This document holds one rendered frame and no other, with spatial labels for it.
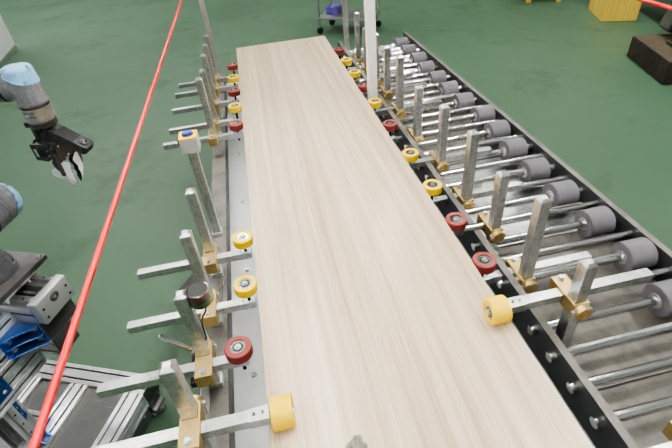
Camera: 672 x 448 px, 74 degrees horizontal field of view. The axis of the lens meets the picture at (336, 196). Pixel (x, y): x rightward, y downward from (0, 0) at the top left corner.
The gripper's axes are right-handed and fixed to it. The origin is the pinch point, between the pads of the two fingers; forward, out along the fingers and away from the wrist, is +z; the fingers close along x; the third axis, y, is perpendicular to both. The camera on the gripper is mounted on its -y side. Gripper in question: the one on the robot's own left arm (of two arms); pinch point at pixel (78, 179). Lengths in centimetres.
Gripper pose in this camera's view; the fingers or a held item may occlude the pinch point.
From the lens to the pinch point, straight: 157.5
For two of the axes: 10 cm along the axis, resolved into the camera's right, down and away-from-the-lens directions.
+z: 0.8, 8.0, 5.9
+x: -2.0, 5.9, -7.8
